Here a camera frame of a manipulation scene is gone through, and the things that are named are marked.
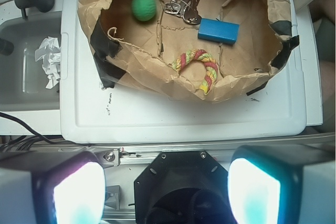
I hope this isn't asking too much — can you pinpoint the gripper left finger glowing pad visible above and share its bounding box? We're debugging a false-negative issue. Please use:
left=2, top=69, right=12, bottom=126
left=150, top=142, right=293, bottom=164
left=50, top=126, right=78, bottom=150
left=1, top=151, right=106, bottom=223

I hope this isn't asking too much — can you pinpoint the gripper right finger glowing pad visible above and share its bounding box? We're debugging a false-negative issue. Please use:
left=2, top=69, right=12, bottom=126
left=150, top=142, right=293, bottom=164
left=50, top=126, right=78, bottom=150
left=228, top=144, right=335, bottom=223

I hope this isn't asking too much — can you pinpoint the silver key bunch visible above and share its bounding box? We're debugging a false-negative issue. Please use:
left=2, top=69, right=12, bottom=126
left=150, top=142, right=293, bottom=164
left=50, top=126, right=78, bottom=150
left=164, top=0, right=202, bottom=25

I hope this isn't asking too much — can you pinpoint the white plastic lid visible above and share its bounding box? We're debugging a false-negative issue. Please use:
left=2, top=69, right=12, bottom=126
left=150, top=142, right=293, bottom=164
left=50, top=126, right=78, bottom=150
left=60, top=0, right=307, bottom=144

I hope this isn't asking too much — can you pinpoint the grey toy sink basin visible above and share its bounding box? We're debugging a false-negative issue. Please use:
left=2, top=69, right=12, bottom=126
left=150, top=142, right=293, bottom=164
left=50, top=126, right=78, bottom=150
left=1, top=12, right=61, bottom=135

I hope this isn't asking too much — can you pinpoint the crumpled white paper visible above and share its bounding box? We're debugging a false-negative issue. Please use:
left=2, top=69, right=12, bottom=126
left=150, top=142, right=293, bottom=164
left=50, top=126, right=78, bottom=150
left=35, top=36, right=61, bottom=89

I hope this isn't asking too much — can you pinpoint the blue rectangular block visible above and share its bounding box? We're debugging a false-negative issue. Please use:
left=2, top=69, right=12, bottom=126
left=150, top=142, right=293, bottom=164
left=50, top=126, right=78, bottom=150
left=197, top=18, right=239, bottom=45

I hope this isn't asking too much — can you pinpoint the brown paper bag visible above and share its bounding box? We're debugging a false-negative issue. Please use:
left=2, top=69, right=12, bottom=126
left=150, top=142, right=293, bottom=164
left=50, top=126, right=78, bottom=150
left=78, top=0, right=299, bottom=103

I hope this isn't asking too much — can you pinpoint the green foam ball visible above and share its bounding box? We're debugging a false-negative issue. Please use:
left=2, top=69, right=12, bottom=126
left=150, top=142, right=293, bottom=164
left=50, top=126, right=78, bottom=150
left=131, top=0, right=156, bottom=22

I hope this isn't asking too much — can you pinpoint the black cable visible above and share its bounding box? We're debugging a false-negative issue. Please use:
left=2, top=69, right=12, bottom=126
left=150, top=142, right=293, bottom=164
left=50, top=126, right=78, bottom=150
left=0, top=111, right=79, bottom=154

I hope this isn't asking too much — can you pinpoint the metal corner bracket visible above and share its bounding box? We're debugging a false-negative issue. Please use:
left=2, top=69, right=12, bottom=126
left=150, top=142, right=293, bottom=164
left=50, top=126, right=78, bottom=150
left=95, top=148, right=120, bottom=168

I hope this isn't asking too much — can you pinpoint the aluminium frame rail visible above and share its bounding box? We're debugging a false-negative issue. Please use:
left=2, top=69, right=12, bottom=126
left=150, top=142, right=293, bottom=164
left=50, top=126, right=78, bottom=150
left=2, top=132, right=335, bottom=165

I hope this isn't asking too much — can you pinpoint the black robot mount base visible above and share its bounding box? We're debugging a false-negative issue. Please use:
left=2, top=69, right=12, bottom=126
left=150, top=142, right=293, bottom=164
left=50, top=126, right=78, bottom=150
left=134, top=151, right=236, bottom=223

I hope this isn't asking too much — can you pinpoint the multicolour rope toy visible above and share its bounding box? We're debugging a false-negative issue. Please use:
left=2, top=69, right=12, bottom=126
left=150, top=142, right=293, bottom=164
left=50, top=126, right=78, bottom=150
left=168, top=49, right=218, bottom=95

